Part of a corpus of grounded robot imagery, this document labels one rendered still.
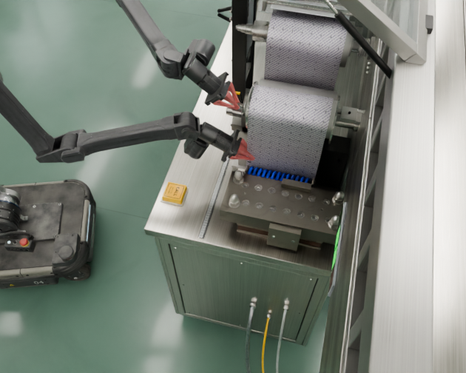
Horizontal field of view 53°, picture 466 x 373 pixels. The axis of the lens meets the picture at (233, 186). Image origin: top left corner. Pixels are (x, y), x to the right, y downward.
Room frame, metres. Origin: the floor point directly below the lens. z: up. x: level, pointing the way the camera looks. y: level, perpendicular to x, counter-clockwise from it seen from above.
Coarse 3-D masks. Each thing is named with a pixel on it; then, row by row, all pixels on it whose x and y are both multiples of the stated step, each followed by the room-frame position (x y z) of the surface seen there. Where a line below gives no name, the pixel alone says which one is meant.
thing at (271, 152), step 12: (252, 132) 0.97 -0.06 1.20; (252, 144) 0.97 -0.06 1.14; (264, 144) 0.96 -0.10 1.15; (276, 144) 0.95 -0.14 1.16; (288, 144) 0.94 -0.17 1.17; (300, 144) 0.93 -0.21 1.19; (312, 144) 0.92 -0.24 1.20; (264, 156) 0.96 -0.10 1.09; (276, 156) 0.95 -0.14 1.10; (288, 156) 0.94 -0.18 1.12; (300, 156) 0.93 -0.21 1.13; (312, 156) 0.92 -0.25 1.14; (264, 168) 0.95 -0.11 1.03; (276, 168) 0.94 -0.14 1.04; (288, 168) 0.93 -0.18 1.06; (300, 168) 0.92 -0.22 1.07; (312, 168) 0.92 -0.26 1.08
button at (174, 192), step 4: (168, 184) 0.96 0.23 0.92; (172, 184) 0.96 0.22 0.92; (176, 184) 0.96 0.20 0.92; (180, 184) 0.96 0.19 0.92; (168, 188) 0.95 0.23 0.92; (172, 188) 0.95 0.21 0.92; (176, 188) 0.95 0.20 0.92; (180, 188) 0.95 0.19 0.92; (184, 188) 0.95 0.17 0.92; (164, 192) 0.93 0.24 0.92; (168, 192) 0.93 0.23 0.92; (172, 192) 0.93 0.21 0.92; (176, 192) 0.93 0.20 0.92; (180, 192) 0.93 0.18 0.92; (184, 192) 0.93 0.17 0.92; (164, 196) 0.91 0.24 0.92; (168, 196) 0.91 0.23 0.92; (172, 196) 0.91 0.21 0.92; (176, 196) 0.91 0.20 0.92; (180, 196) 0.91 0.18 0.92; (164, 200) 0.91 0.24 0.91; (168, 200) 0.90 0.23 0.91; (172, 200) 0.90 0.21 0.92; (176, 200) 0.90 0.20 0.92; (180, 200) 0.90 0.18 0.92
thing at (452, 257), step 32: (448, 0) 1.29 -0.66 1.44; (448, 32) 1.14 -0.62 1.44; (448, 64) 1.00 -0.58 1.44; (448, 96) 0.87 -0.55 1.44; (448, 128) 0.77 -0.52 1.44; (352, 160) 0.84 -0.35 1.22; (448, 160) 0.67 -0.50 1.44; (352, 192) 0.66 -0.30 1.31; (448, 192) 0.58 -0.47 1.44; (352, 224) 0.53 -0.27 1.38; (448, 224) 0.50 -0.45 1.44; (352, 256) 0.42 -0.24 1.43; (448, 256) 0.42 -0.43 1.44; (448, 288) 0.35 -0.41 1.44; (448, 320) 0.29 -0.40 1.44; (448, 352) 0.23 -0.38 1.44
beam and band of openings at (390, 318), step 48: (432, 0) 0.96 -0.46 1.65; (384, 48) 0.98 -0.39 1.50; (432, 48) 0.79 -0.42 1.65; (384, 96) 0.82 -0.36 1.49; (432, 96) 0.65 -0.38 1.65; (384, 144) 0.56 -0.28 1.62; (432, 144) 0.53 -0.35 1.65; (384, 192) 0.43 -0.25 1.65; (432, 192) 0.43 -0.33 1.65; (384, 240) 0.34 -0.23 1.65; (432, 240) 0.34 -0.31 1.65; (384, 288) 0.26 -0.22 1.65; (432, 288) 0.26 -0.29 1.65; (384, 336) 0.20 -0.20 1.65; (432, 336) 0.20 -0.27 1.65
